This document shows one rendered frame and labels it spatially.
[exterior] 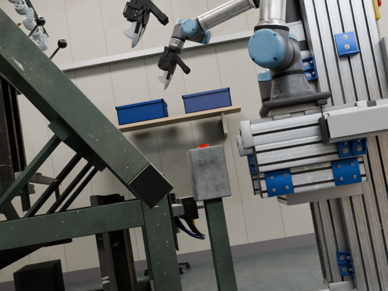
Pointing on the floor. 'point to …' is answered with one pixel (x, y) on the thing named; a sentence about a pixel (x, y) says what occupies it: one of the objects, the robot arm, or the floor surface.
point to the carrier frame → (51, 224)
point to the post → (220, 245)
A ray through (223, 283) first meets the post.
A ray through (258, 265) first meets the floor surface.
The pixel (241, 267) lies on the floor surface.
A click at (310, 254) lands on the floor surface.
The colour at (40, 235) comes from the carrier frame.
